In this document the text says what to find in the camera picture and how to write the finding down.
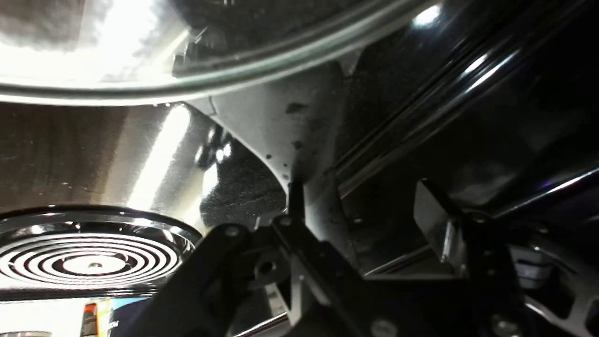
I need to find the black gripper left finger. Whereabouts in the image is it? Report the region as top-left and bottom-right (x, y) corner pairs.
(120, 214), (377, 337)

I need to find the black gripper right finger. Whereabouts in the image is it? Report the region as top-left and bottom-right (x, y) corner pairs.
(414, 179), (599, 337)

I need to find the black pan with lid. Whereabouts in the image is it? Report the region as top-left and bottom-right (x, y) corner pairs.
(0, 0), (433, 109)

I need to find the black electric stove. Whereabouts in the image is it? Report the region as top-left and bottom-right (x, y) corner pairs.
(0, 0), (599, 315)

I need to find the blue salt canister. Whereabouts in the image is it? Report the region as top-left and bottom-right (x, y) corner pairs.
(109, 297), (150, 337)

